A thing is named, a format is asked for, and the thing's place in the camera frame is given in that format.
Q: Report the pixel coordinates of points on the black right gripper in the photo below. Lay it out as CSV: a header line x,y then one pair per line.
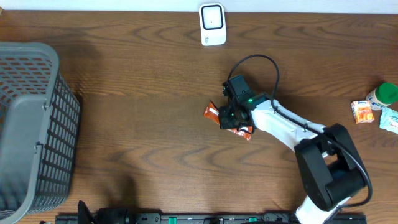
x,y
224,124

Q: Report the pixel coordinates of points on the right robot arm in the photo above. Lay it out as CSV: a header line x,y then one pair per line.
x,y
330,167

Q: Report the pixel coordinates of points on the teal white snack packet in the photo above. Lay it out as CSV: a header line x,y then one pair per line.
x,y
389,120

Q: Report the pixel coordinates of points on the orange small snack packet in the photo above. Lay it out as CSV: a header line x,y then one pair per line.
x,y
362,112

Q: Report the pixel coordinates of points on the grey plastic mesh basket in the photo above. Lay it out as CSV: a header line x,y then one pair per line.
x,y
40,120

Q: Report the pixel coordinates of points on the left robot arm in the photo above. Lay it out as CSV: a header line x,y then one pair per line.
x,y
104,215

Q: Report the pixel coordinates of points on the red Top chocolate bar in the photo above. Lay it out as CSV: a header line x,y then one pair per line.
x,y
211,112

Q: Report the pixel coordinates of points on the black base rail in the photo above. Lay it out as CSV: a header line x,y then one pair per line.
x,y
155,218

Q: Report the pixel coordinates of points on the green lid jar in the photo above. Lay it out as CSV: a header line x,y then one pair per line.
x,y
382,96

